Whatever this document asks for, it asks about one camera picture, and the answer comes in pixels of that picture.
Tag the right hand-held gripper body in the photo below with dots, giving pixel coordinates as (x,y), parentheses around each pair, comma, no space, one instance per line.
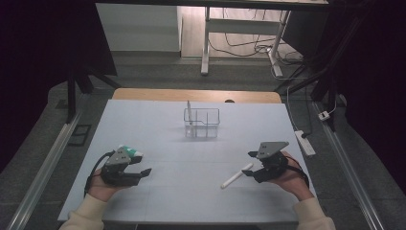
(271,166)

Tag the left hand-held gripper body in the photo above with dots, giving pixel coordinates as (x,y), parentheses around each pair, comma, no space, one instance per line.
(118,174)

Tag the green and white glue stick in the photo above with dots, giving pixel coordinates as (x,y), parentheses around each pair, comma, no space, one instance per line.
(134,150)

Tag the white pen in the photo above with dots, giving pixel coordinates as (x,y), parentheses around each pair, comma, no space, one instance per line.
(234,177)

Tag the clear plastic organizer box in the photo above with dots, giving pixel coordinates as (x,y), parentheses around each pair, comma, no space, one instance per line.
(207,124)

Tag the translucent grey pen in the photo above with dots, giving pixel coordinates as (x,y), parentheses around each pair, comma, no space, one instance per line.
(189,113)

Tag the person's left hand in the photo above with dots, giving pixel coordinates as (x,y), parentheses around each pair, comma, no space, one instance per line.
(100,190)

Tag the person's right hand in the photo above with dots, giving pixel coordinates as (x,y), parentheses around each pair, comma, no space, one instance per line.
(295,183)

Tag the white power strip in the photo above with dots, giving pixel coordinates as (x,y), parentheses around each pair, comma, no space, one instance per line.
(304,143)

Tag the white table mat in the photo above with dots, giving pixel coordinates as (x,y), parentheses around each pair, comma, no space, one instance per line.
(191,201)

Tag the small white adapter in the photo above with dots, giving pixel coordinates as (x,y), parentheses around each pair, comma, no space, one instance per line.
(324,115)

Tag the black stand legs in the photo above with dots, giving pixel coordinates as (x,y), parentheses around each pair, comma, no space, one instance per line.
(72,96)
(325,86)

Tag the white cabinet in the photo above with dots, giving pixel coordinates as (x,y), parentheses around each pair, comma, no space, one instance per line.
(140,28)

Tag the black curtain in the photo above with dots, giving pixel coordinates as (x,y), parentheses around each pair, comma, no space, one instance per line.
(38,48)
(379,80)

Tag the black rectangular floor frame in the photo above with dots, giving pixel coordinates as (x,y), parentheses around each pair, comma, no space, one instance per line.
(71,139)

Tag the aluminium floor rail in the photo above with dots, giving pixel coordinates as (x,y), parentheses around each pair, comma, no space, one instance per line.
(41,175)
(348,169)

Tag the white metal desk frame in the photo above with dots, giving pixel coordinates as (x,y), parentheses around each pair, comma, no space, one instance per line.
(206,48)

